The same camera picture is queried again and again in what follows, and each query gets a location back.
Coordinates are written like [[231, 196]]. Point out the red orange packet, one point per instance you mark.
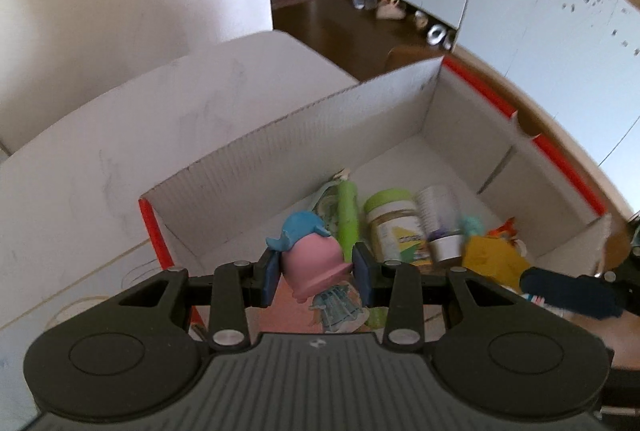
[[505, 231]]

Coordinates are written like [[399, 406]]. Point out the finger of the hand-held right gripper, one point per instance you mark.
[[570, 293]]

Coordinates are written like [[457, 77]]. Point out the plastic jar with colourful label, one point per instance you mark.
[[395, 231]]

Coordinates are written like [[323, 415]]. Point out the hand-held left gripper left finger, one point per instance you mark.
[[270, 276]]

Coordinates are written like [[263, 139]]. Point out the pink blue whale toy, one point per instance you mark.
[[315, 261]]

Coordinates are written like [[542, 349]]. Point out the red cardboard box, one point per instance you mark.
[[280, 161]]

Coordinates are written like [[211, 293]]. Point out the small yellow box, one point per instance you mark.
[[490, 261]]

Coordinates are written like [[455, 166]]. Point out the grey white shoe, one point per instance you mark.
[[420, 19]]

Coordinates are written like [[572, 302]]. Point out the grey-blue wall cabinet unit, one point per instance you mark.
[[525, 11]]

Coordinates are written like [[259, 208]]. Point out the black white sandals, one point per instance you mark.
[[440, 36]]

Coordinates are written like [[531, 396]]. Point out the silver glitter jar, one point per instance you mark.
[[437, 211]]

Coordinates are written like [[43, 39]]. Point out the grey correction tape dispenser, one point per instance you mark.
[[325, 206]]

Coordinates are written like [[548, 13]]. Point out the lime green tube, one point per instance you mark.
[[347, 216]]

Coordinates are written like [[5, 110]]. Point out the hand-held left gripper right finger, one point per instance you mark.
[[362, 278]]

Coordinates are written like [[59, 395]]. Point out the grey slippers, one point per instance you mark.
[[365, 2]]

